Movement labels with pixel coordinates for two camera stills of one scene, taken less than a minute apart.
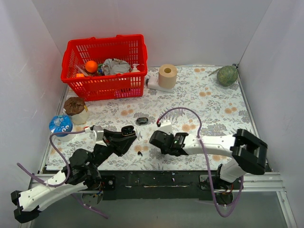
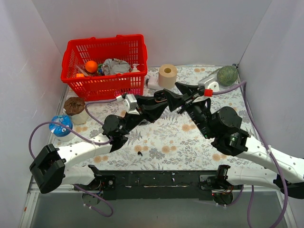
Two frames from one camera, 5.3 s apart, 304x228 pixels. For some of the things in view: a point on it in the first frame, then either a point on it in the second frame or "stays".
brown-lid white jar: (76, 107) stays
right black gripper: (167, 143) to (187, 101)
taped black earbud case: (142, 120) stays
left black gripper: (110, 141) to (141, 109)
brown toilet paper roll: (167, 76) stays
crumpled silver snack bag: (113, 65) stays
